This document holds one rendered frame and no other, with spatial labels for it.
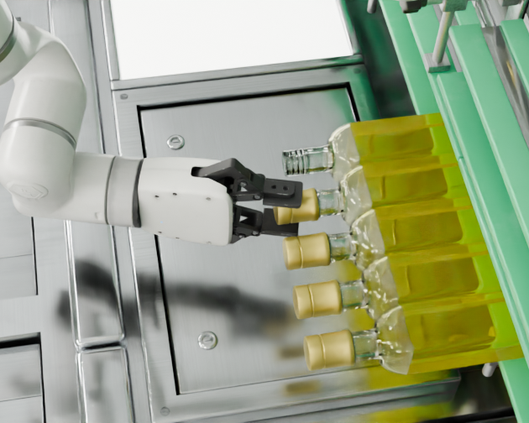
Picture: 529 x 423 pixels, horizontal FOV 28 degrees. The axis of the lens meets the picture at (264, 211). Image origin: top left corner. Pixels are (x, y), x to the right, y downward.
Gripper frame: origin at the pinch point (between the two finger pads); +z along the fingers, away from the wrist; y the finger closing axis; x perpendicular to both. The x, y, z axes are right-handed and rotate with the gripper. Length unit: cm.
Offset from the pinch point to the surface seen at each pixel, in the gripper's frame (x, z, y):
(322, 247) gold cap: -5.4, 4.5, 1.7
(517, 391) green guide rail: -16.8, 25.1, -3.0
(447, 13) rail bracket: 18.2, 15.0, 12.9
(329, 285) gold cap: -9.8, 5.5, 1.6
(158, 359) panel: -13.5, -11.8, -11.8
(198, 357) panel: -12.3, -7.5, -12.5
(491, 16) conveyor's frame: 25.9, 21.4, 5.7
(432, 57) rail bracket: 18.5, 14.7, 5.7
